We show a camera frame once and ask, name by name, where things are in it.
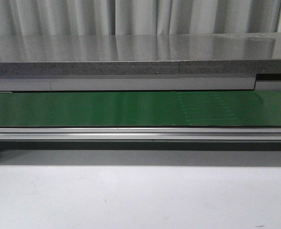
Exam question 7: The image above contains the green conveyor belt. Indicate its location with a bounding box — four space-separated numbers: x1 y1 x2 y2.
0 90 281 127

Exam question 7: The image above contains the grey stone counter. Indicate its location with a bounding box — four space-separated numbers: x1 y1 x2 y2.
0 33 281 92

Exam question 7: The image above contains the grey pleated curtain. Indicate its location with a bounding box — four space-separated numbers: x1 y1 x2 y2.
0 0 281 35

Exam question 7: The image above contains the aluminium conveyor frame rail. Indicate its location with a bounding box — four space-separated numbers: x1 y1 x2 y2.
0 127 281 167

